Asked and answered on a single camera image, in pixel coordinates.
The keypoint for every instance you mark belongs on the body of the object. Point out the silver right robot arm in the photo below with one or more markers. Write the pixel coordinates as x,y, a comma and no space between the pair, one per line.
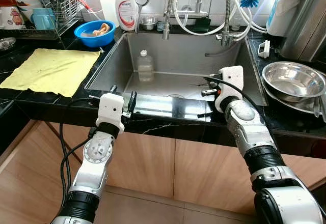
249,127

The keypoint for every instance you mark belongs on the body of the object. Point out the clear plastic bottle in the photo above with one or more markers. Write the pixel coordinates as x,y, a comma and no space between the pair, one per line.
145,66

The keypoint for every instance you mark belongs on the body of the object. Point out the stainless steel sink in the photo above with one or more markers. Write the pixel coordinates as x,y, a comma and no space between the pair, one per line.
173,61

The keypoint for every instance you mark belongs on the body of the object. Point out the wooden sink cabinet front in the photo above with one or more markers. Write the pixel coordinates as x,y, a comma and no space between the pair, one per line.
153,163

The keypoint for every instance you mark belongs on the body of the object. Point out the blue plastic bowl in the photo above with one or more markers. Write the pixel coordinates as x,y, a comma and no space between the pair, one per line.
94,36

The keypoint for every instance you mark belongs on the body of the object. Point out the yellow cloth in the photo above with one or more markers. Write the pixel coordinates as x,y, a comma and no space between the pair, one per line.
51,71

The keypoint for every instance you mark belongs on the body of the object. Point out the dark green scouring sponge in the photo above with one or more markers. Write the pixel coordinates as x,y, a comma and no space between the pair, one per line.
202,24

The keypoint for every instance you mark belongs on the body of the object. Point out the small white plastic holder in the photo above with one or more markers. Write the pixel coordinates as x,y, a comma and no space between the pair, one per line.
264,49

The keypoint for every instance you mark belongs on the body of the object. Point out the small steel cup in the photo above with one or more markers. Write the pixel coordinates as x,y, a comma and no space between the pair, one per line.
148,23

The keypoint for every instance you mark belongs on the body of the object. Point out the wide stainless steel basin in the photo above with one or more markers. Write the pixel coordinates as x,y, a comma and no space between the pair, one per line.
285,104

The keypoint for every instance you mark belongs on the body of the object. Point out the white red-capped dish soap bottle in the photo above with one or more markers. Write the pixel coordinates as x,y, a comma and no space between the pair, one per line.
126,12

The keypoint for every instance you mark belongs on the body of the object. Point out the white spray bottle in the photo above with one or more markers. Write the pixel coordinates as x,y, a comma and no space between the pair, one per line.
108,5

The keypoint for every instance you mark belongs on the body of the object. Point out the stainless steel mixing bowl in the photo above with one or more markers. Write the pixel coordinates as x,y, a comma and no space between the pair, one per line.
295,79

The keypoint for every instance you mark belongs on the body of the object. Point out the chrome spring faucet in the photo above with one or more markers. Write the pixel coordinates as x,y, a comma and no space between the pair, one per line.
168,10

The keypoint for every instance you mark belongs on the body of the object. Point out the stainless steel cutlery piece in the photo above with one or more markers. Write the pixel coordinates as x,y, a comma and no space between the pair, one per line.
323,111

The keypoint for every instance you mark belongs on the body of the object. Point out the teal plastic cup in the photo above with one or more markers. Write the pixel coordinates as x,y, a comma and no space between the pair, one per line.
43,19

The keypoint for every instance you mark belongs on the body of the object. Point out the white hanging towel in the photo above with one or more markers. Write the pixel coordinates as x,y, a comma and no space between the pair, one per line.
285,5

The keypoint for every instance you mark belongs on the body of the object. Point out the small steel saucer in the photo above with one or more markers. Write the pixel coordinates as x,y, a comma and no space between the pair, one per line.
5,43

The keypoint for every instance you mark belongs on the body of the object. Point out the white printed mug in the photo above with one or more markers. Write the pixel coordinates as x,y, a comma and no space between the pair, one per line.
10,18

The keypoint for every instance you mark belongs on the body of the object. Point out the wooden side cabinet panel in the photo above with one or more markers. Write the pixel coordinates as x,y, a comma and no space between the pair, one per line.
20,193

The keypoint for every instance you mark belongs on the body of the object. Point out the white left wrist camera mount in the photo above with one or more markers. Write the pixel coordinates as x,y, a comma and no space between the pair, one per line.
111,111

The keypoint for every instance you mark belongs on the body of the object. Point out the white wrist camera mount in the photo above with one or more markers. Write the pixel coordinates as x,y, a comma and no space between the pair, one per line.
111,111
229,84

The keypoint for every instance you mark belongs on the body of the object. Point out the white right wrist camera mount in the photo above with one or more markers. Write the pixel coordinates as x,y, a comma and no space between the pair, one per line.
229,84

